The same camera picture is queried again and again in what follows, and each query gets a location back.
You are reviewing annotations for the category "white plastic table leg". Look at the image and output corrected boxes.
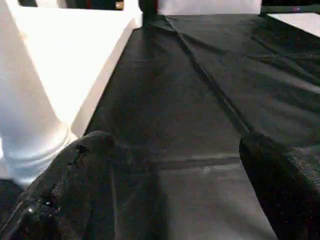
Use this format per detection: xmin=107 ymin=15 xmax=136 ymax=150
xmin=0 ymin=0 xmax=79 ymax=190

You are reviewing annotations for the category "flat white board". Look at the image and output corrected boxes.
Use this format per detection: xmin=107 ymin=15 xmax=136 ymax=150
xmin=267 ymin=12 xmax=320 ymax=39

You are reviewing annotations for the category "white plastic table top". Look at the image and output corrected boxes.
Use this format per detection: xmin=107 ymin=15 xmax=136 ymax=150
xmin=5 ymin=0 xmax=142 ymax=140

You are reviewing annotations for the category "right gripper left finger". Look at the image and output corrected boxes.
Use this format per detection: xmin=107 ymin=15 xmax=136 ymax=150
xmin=0 ymin=131 xmax=117 ymax=240

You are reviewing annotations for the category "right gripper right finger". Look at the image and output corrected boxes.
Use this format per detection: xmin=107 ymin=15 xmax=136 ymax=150
xmin=238 ymin=131 xmax=320 ymax=240

